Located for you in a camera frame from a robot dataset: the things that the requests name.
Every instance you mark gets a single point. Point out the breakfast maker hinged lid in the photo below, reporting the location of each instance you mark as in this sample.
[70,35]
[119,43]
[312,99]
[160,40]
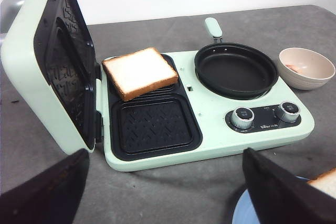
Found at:
[49,57]

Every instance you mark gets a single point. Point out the left silver control knob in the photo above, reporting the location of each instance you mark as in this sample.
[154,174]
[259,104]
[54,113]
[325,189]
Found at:
[242,118]

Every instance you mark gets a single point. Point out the beige ribbed ceramic bowl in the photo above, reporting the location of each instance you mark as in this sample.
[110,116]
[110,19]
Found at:
[319,69]

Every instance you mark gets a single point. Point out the silver control knob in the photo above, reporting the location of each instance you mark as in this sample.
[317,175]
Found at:
[288,112]
[242,118]

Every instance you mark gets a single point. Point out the black round frying pan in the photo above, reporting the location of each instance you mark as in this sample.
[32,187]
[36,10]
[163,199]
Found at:
[233,70]

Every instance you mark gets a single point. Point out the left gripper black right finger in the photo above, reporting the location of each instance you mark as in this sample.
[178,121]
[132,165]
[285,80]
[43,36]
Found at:
[278,196]

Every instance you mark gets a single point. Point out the right silver control knob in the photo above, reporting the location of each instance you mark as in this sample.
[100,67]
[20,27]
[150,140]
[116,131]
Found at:
[288,112]

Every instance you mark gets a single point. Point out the pink shrimp in bowl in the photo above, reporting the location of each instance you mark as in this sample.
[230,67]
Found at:
[297,69]

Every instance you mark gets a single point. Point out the white bread slice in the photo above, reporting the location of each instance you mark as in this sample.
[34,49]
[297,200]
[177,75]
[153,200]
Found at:
[325,183]
[138,73]

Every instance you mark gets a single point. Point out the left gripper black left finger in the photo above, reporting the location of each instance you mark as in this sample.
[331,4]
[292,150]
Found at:
[52,196]

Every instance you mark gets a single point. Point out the mint green breakfast maker base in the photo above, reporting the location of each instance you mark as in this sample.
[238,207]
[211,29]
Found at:
[186,122]

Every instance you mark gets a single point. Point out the blue round plate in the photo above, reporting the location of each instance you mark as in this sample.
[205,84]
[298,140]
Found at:
[244,211]

